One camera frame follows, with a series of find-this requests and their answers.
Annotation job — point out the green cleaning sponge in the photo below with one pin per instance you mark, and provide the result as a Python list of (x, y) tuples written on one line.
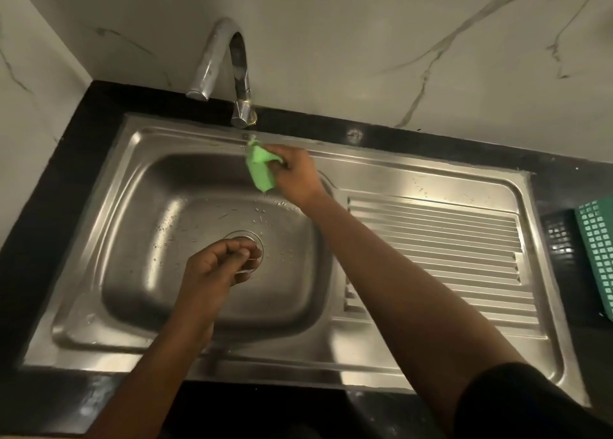
[(259, 168)]

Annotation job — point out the person's left forearm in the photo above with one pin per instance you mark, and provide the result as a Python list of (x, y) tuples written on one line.
[(153, 376)]

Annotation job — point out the chrome curved faucet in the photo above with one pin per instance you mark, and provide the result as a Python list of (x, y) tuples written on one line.
[(210, 55)]

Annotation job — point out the black sleeve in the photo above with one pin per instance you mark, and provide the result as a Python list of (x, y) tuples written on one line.
[(536, 405)]

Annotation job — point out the person's right forearm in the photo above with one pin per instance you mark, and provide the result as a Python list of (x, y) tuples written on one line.
[(397, 299)]

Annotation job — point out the round metal drain strainer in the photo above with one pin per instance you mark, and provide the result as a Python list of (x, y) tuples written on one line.
[(256, 242)]

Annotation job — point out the person's left hand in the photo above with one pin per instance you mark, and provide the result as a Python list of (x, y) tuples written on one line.
[(208, 273)]

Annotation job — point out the green plastic basket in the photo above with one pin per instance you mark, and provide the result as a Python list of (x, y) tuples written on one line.
[(598, 251)]

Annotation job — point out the person's left fingers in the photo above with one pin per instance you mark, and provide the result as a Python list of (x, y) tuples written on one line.
[(239, 256)]

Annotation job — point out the person's right fingers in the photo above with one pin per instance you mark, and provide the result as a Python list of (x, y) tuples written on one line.
[(280, 153)]

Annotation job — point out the person's right hand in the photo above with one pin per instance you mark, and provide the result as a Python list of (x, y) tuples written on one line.
[(299, 175)]

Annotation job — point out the stainless steel sink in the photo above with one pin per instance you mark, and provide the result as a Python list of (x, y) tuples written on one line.
[(431, 242)]

